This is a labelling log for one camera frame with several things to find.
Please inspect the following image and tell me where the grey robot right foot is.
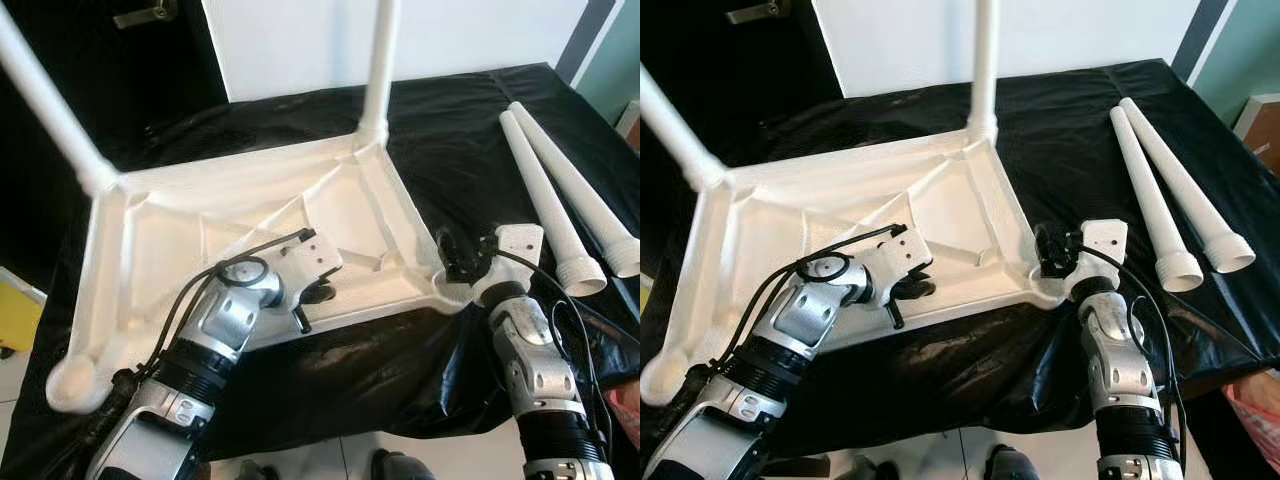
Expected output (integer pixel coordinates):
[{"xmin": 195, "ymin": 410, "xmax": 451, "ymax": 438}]
[
  {"xmin": 370, "ymin": 450, "xmax": 436, "ymax": 480},
  {"xmin": 985, "ymin": 445, "xmax": 1041, "ymax": 480}
]

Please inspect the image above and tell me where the white board panel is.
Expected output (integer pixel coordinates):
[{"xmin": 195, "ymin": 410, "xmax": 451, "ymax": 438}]
[
  {"xmin": 200, "ymin": 0, "xmax": 591, "ymax": 104},
  {"xmin": 812, "ymin": 0, "xmax": 1201, "ymax": 99}
]

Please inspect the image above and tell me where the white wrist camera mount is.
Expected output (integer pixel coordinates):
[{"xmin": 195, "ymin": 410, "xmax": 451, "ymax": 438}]
[
  {"xmin": 865, "ymin": 225, "xmax": 936, "ymax": 301},
  {"xmin": 1062, "ymin": 220, "xmax": 1129, "ymax": 301},
  {"xmin": 270, "ymin": 228, "xmax": 344, "ymax": 301},
  {"xmin": 472, "ymin": 225, "xmax": 546, "ymax": 306}
]

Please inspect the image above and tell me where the dark grey wall post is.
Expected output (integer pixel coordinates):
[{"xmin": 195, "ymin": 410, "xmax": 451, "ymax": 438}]
[
  {"xmin": 555, "ymin": 0, "xmax": 626, "ymax": 86},
  {"xmin": 1170, "ymin": 0, "xmax": 1241, "ymax": 81}
]

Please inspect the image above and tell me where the white plastic table leg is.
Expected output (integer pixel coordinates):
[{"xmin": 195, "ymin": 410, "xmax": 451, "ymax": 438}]
[
  {"xmin": 1108, "ymin": 105, "xmax": 1205, "ymax": 293},
  {"xmin": 358, "ymin": 0, "xmax": 403, "ymax": 146},
  {"xmin": 498, "ymin": 110, "xmax": 609, "ymax": 298},
  {"xmin": 640, "ymin": 65, "xmax": 731, "ymax": 191},
  {"xmin": 508, "ymin": 100, "xmax": 641, "ymax": 280},
  {"xmin": 1118, "ymin": 96, "xmax": 1258, "ymax": 275},
  {"xmin": 963, "ymin": 0, "xmax": 1001, "ymax": 141},
  {"xmin": 0, "ymin": 5, "xmax": 121, "ymax": 199}
]

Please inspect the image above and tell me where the black plastic table cover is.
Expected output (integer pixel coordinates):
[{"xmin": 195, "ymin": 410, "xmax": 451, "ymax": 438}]
[
  {"xmin": 0, "ymin": 62, "xmax": 641, "ymax": 480},
  {"xmin": 640, "ymin": 58, "xmax": 1280, "ymax": 480}
]

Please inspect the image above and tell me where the metal door handle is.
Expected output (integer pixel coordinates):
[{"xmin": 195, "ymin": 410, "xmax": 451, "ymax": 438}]
[
  {"xmin": 112, "ymin": 0, "xmax": 181, "ymax": 29},
  {"xmin": 725, "ymin": 0, "xmax": 796, "ymax": 26}
]

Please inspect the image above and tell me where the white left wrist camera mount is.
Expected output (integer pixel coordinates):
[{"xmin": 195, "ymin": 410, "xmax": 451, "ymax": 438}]
[
  {"xmin": 865, "ymin": 225, "xmax": 936, "ymax": 301},
  {"xmin": 270, "ymin": 228, "xmax": 344, "ymax": 301}
]

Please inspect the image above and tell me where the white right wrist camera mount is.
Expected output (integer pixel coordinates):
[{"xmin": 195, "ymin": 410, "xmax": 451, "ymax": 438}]
[
  {"xmin": 1062, "ymin": 220, "xmax": 1129, "ymax": 301},
  {"xmin": 472, "ymin": 225, "xmax": 546, "ymax": 306}
]

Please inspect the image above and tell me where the red plastic bag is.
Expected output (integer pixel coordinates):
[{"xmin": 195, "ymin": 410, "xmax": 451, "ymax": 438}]
[
  {"xmin": 600, "ymin": 385, "xmax": 641, "ymax": 471},
  {"xmin": 1225, "ymin": 370, "xmax": 1280, "ymax": 471}
]

